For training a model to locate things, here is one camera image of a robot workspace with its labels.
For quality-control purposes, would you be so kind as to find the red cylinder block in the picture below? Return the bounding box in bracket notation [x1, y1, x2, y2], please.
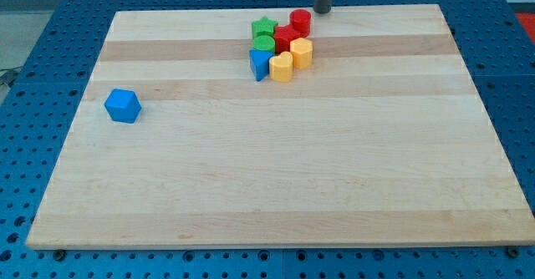
[289, 8, 312, 38]

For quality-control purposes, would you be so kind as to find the yellow hexagon block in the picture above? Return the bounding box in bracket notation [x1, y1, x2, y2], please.
[290, 38, 313, 69]

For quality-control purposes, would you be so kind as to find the yellow heart block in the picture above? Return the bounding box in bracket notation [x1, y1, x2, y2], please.
[269, 52, 293, 83]

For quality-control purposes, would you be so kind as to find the blue triangle block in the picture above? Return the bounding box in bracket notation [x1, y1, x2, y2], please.
[249, 49, 274, 82]

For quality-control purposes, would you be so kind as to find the green cylinder block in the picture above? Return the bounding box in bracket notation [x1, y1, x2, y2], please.
[252, 35, 276, 53]

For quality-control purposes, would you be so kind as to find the red pentagon block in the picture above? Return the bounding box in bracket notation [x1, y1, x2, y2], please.
[273, 24, 302, 54]

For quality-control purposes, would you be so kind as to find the green star block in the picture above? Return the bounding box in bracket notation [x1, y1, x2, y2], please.
[251, 16, 278, 38]

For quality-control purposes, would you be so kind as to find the light wooden board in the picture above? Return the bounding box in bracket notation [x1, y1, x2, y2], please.
[27, 4, 534, 250]

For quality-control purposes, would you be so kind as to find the blue cube block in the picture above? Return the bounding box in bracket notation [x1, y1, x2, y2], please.
[104, 89, 141, 124]

